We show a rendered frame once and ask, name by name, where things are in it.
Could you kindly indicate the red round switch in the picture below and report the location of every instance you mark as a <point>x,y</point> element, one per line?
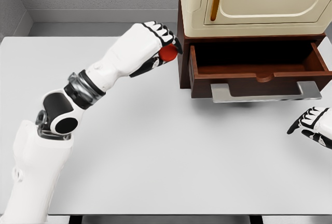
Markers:
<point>168,52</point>

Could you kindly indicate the brown wooden drawer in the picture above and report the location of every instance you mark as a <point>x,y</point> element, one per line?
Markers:
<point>259,78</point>

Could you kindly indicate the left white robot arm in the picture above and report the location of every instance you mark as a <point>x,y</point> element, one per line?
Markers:
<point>59,110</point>

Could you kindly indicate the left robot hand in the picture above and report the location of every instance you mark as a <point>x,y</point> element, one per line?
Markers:
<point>141,43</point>

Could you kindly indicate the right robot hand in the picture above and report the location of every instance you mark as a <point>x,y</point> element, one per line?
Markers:
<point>317,125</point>

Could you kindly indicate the cream refrigerator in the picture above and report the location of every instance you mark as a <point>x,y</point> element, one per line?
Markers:
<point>251,3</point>

